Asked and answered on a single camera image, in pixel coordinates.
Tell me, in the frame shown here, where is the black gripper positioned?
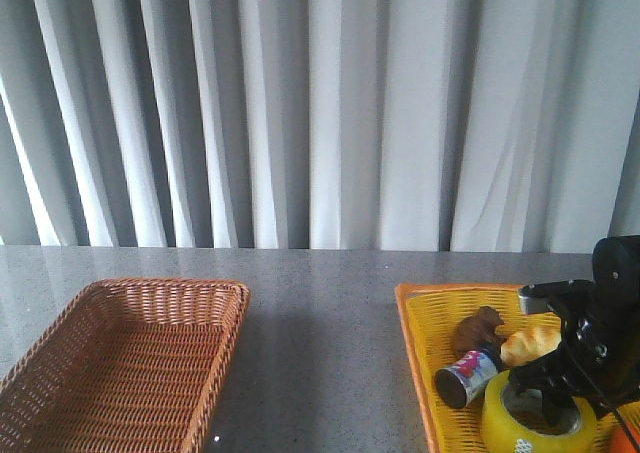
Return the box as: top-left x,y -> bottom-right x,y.
507,297 -> 640,427

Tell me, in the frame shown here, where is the yellow clear tape roll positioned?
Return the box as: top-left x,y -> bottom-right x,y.
480,371 -> 597,453

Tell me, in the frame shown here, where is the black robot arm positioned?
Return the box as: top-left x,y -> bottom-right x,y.
509,236 -> 639,417

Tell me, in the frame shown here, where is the toy croissant bread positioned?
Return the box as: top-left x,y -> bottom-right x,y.
500,325 -> 561,368

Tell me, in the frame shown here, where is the orange toy carrot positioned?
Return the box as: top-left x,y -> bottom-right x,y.
608,423 -> 640,453

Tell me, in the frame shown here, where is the small labelled bottle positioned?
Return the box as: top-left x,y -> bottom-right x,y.
434,347 -> 503,409

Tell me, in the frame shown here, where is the brown toy bear figure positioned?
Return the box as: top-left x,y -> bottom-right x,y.
451,306 -> 506,358

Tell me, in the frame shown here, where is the grey white curtain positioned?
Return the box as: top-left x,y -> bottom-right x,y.
1,0 -> 639,253

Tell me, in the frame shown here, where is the brown woven basket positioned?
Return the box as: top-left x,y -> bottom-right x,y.
1,278 -> 250,452

